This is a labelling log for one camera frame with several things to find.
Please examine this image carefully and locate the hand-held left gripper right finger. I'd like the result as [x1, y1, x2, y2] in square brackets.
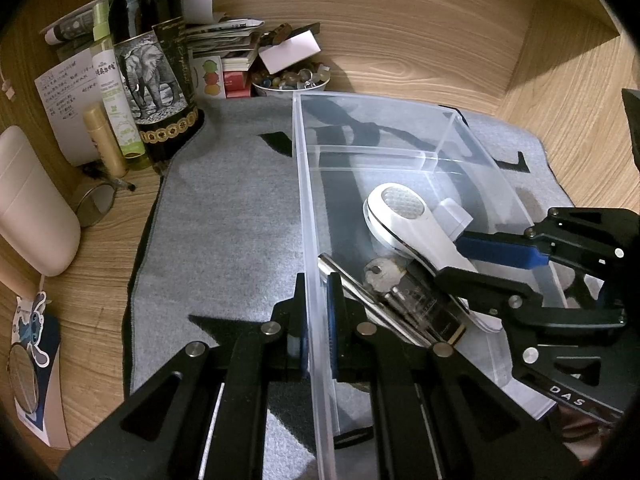
[325, 272, 583, 480]

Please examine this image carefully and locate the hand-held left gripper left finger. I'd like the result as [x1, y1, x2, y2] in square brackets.
[57, 272, 308, 480]

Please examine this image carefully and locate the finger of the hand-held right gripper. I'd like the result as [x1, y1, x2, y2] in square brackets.
[434, 265, 628, 341]
[456, 205, 640, 286]

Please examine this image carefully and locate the small white block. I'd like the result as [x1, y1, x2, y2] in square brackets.
[435, 199, 473, 236]

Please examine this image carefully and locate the glass and metal cylinder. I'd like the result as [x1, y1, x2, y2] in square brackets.
[385, 270, 468, 348]

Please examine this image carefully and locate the silver key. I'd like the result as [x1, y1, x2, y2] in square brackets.
[364, 257, 406, 293]

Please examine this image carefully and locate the white lint remover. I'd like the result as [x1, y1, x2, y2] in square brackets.
[362, 182, 503, 333]

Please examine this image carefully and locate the clear plastic box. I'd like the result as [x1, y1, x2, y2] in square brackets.
[291, 90, 571, 480]

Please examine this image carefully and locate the person's right hand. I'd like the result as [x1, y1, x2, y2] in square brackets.
[550, 400, 640, 466]

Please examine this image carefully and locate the grey mat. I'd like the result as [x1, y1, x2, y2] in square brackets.
[122, 92, 576, 480]

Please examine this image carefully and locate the white bowl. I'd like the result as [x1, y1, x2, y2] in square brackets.
[250, 72, 332, 97]

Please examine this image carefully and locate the small round mirror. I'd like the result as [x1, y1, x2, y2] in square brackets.
[77, 184, 118, 228]

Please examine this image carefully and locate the wooden desk hutch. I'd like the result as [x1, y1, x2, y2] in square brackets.
[0, 0, 640, 221]

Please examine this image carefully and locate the red box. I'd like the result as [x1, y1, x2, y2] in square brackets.
[222, 57, 253, 98]

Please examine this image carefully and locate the fruit sticker card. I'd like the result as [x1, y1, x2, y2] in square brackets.
[200, 55, 225, 97]

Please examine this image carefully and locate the blue card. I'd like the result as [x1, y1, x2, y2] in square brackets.
[7, 310, 71, 451]

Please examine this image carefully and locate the gold tube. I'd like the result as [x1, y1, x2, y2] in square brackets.
[82, 102, 128, 178]

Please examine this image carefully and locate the cartoon sticker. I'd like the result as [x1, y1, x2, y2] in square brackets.
[12, 290, 51, 366]

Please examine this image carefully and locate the white card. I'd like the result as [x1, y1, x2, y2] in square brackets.
[257, 30, 321, 75]

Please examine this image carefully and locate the dark wine bottle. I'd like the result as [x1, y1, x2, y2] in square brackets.
[107, 0, 205, 163]

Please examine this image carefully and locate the green spray bottle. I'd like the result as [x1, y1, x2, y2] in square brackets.
[90, 1, 151, 170]

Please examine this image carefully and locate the cream cylindrical container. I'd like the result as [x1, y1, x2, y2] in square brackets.
[0, 125, 82, 277]

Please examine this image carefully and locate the dark elongated object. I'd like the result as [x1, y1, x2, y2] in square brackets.
[260, 21, 321, 46]

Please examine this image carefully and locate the stack of booklets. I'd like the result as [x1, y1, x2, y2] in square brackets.
[185, 17, 266, 71]

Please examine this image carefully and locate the handwritten note paper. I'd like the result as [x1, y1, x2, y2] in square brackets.
[35, 55, 108, 167]

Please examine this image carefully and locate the white folded paper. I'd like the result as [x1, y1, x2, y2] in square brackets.
[180, 0, 216, 26]

